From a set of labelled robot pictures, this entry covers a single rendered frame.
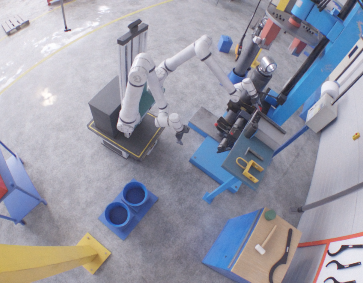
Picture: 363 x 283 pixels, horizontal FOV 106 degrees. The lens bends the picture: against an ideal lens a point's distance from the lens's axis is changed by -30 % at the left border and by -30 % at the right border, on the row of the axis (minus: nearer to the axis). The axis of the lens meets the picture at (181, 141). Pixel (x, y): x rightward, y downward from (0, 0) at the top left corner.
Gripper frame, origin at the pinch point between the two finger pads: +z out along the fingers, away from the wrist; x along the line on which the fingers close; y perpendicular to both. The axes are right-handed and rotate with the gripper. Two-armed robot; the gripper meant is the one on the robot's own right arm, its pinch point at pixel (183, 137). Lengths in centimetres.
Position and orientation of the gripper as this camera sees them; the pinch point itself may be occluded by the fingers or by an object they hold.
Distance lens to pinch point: 186.9
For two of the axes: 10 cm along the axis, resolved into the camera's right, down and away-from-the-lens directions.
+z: 2.4, 4.9, 8.4
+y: -9.2, -1.7, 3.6
